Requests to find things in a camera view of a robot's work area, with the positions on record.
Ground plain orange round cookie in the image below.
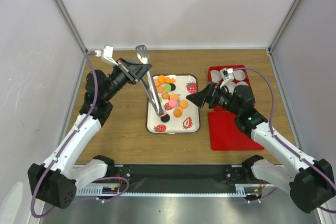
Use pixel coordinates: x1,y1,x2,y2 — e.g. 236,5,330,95
156,86,164,93

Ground round waffle cookie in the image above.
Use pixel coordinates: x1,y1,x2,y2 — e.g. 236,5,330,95
169,94,179,100
179,100,188,109

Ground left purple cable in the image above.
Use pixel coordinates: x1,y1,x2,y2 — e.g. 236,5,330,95
30,50,130,218

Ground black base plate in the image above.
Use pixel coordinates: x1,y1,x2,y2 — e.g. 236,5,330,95
117,164,255,194

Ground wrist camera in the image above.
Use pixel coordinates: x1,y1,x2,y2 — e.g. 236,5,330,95
94,46,118,66
220,68,234,88

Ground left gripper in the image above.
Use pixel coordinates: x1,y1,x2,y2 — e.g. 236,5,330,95
102,58,152,101

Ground left cable duct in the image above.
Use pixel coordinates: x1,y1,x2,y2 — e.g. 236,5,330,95
76,183,121,197

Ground white strawberry tray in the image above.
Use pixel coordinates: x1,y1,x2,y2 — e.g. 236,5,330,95
146,74,200,134

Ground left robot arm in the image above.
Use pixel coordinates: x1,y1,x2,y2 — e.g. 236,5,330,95
28,58,152,218

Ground right cable duct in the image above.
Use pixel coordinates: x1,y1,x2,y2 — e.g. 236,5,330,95
235,184,276,197

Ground cable duct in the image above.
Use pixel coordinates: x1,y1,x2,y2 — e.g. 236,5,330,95
235,184,276,197
76,183,121,197

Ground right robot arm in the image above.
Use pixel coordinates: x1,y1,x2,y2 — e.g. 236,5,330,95
186,82,335,214

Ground red box lid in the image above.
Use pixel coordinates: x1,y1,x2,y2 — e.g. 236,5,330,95
207,111,264,151

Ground white paper cup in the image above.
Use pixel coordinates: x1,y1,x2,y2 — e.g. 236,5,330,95
233,70,246,81
210,70,222,82
236,81,249,87
225,81,236,93

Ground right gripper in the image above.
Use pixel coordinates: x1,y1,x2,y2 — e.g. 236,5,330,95
185,82,241,116

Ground waffle cookie top left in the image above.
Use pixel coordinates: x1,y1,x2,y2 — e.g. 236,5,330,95
154,79,160,87

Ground orange fish cookie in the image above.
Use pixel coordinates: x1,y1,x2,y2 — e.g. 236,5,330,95
164,78,176,83

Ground metal serving tongs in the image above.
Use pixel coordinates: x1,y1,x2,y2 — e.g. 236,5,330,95
135,45,163,116

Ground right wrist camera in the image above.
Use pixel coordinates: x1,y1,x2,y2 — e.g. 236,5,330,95
220,68,234,88

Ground orange swirl cookie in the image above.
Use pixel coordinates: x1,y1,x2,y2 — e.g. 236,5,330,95
161,92,170,100

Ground orange flower cookie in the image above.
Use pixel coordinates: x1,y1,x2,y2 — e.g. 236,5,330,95
173,109,183,118

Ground green cookie upper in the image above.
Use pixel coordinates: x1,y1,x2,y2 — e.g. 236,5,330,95
163,84,172,92

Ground red cookie box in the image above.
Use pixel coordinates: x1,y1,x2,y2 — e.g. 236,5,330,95
208,66,255,114

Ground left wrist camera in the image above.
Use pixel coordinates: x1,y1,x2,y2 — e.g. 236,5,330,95
94,46,118,66

